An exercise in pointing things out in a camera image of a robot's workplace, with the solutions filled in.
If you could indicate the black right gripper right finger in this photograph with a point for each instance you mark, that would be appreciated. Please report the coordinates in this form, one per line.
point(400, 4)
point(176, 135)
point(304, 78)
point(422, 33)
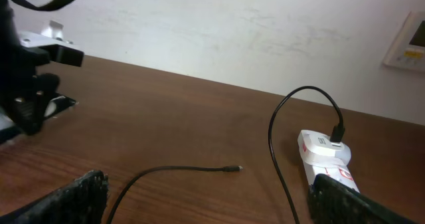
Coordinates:
point(330, 201)

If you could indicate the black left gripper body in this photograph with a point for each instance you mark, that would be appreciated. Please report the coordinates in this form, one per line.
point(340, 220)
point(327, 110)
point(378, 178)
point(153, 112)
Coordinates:
point(25, 95)

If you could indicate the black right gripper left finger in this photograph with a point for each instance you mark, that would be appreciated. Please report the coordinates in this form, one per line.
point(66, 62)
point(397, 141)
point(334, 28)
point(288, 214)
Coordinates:
point(81, 201)

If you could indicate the black samsung galaxy phone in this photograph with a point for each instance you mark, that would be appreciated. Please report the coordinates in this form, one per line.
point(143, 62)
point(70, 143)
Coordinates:
point(60, 103)

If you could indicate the white usb charger adapter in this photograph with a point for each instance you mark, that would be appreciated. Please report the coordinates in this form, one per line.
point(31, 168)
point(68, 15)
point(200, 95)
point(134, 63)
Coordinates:
point(316, 149)

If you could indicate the white power strip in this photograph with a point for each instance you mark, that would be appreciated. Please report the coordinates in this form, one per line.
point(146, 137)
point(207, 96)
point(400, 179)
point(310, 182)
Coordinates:
point(339, 173)

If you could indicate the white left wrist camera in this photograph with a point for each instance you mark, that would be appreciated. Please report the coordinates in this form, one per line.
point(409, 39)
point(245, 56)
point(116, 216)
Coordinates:
point(52, 34)

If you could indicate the white wall control panel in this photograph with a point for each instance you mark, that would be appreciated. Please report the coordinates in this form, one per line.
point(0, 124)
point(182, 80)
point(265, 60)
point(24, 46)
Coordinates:
point(407, 49)

